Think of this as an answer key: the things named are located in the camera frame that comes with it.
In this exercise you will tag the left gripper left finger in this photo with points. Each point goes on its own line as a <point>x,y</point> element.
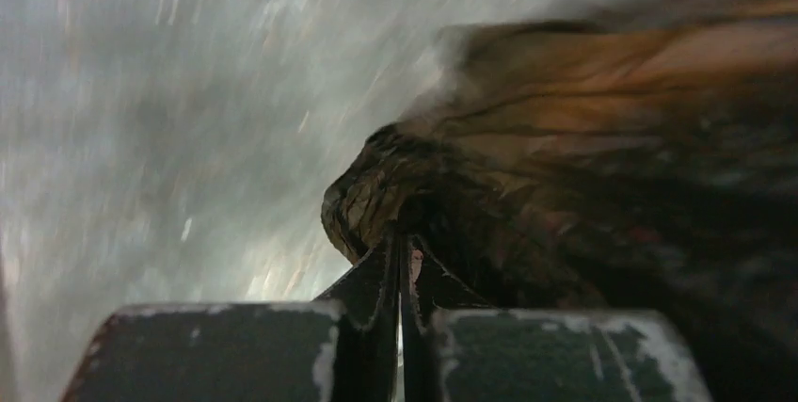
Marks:
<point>340,346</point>

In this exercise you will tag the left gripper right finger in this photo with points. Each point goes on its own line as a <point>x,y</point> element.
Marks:
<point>459,348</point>

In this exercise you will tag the black trash bag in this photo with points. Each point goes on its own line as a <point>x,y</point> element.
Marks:
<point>641,156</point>

